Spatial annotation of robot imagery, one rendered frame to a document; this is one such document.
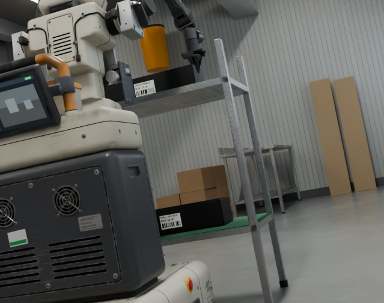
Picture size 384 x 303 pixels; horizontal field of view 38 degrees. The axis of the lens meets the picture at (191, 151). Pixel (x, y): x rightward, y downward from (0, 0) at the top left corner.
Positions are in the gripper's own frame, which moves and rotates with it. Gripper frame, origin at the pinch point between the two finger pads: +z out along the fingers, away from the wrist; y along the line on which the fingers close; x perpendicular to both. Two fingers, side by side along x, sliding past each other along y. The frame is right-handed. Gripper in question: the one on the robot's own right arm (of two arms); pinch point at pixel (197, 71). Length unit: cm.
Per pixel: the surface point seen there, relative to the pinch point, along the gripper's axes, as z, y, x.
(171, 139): -13, 210, -587
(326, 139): 36, -23, -555
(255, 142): 36.2, -16.2, -17.1
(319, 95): -26, -26, -567
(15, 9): -244, 369, -474
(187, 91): 11.3, -0.1, 24.4
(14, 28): -233, 405, -519
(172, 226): 65, 22, 11
